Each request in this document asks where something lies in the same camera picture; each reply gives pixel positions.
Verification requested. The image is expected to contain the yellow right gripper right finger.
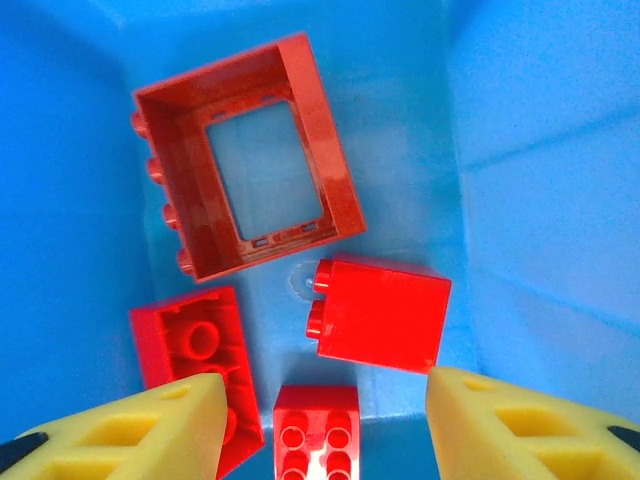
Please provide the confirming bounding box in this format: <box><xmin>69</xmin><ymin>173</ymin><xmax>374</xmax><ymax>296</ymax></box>
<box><xmin>427</xmin><ymin>366</ymin><xmax>640</xmax><ymax>480</ymax></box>

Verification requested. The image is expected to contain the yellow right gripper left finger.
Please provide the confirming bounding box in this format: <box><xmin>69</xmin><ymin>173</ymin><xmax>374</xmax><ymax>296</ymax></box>
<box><xmin>0</xmin><ymin>372</ymin><xmax>230</xmax><ymax>480</ymax></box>

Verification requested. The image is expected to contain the red long lego brick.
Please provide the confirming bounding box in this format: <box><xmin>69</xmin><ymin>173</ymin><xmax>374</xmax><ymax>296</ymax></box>
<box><xmin>128</xmin><ymin>285</ymin><xmax>266</xmax><ymax>459</ymax></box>

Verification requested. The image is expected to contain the red tall square lego brick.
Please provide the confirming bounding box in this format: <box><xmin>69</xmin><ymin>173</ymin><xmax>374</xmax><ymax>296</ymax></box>
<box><xmin>305</xmin><ymin>252</ymin><xmax>454</xmax><ymax>376</ymax></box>

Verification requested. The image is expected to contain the red lego window frame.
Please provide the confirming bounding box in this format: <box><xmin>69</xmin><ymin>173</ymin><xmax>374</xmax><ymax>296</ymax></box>
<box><xmin>130</xmin><ymin>32</ymin><xmax>368</xmax><ymax>285</ymax></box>

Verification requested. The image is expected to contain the blue three-compartment plastic bin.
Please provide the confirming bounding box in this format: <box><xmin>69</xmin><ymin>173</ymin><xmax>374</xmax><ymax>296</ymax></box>
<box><xmin>0</xmin><ymin>0</ymin><xmax>640</xmax><ymax>480</ymax></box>

